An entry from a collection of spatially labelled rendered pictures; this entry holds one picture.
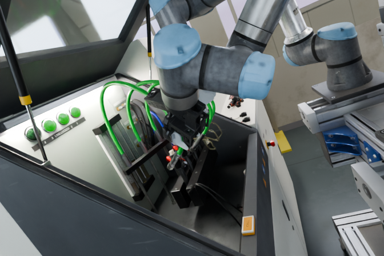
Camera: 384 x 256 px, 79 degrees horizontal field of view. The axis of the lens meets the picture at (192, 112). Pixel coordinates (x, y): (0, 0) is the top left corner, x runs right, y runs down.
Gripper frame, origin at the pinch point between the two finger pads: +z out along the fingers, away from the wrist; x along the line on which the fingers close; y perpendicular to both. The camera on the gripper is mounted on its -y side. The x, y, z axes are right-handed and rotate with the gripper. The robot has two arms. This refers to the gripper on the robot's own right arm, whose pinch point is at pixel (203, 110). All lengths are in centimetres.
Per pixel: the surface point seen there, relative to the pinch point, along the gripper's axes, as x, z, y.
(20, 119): -21, -20, -43
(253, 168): 4.8, 27.7, 6.4
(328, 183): 107, 123, 33
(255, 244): -25.4, 27.7, 7.4
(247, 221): -19.6, 26.4, 5.7
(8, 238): -33, 8, -58
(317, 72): 222, 66, 64
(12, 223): -33, 3, -52
